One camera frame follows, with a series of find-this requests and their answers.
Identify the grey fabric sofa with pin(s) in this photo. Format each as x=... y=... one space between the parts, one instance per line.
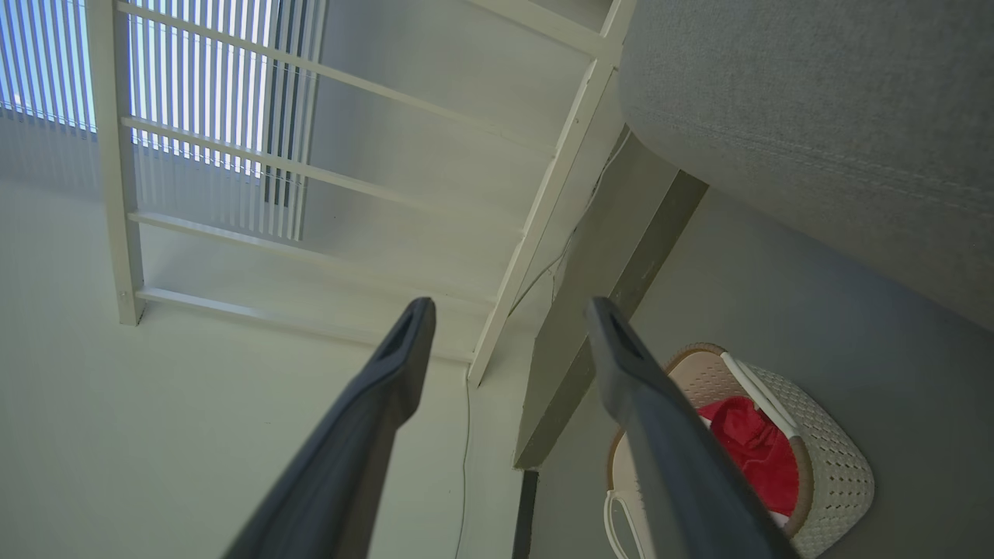
x=815 y=116

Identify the red garment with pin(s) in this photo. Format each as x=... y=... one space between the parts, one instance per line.
x=757 y=450

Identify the white vertical window blinds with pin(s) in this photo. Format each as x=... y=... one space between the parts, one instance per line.
x=46 y=62

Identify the black baseboard strip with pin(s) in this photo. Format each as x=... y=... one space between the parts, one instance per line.
x=526 y=520

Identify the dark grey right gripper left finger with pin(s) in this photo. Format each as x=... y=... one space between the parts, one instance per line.
x=349 y=458

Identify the cream woven laundry basket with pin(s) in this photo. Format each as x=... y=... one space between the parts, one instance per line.
x=831 y=458

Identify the grey raised floor ledge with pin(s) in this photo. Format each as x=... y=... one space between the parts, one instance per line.
x=621 y=233

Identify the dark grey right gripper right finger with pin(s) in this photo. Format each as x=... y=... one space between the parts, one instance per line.
x=675 y=466

